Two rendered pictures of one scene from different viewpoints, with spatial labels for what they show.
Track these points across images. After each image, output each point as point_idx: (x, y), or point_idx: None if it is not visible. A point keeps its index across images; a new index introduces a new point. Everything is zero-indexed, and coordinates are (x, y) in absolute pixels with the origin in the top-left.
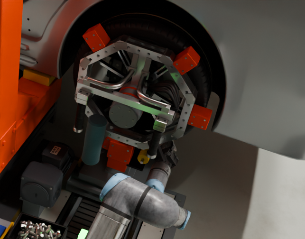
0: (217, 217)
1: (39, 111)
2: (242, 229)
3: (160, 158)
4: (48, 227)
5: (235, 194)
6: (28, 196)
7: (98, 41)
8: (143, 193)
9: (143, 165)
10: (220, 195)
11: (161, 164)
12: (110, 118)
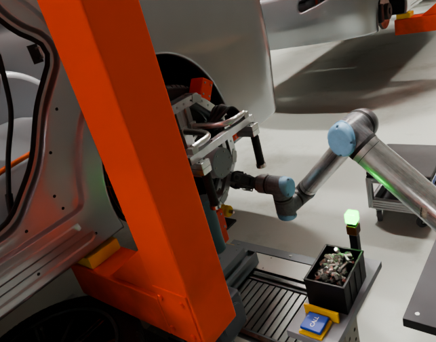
0: (255, 229)
1: None
2: (270, 217)
3: (251, 179)
4: (328, 255)
5: (233, 218)
6: (232, 330)
7: None
8: (360, 112)
9: (230, 218)
10: (232, 226)
11: (261, 176)
12: (217, 176)
